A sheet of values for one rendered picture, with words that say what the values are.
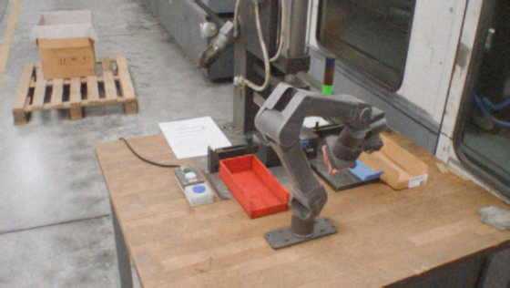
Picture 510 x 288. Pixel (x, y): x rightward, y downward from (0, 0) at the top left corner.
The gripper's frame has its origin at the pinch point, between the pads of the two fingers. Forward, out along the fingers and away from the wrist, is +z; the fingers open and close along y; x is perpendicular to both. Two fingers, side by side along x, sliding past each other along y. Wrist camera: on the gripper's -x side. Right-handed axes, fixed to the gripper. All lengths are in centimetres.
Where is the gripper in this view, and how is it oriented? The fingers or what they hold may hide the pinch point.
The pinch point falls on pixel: (330, 168)
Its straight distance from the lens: 145.4
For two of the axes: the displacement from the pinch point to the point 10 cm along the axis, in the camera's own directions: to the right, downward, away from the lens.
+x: -9.4, 0.8, -3.2
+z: -2.3, 5.6, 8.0
